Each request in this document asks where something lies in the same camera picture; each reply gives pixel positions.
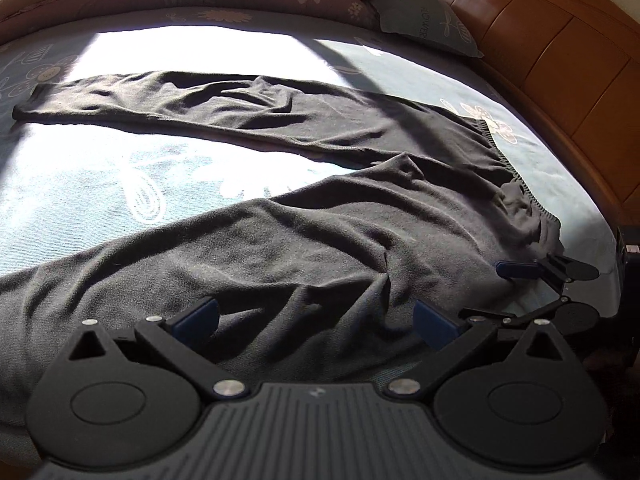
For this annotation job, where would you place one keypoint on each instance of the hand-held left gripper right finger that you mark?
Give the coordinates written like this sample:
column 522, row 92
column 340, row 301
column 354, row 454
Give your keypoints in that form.
column 435, row 325

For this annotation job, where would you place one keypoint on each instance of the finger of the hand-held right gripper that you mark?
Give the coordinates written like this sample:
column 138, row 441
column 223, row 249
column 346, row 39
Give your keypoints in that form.
column 520, row 270
column 575, row 316

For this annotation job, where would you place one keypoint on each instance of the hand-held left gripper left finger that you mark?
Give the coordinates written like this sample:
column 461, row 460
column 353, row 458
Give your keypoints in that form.
column 197, row 320

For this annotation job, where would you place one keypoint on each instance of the dark grey pants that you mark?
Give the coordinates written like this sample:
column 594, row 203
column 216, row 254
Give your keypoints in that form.
column 300, row 235

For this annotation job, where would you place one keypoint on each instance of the wooden headboard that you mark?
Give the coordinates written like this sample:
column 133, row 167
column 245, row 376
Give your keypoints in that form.
column 560, row 60

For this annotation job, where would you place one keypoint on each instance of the teal printed pillow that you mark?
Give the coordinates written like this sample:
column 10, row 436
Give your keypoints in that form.
column 425, row 20

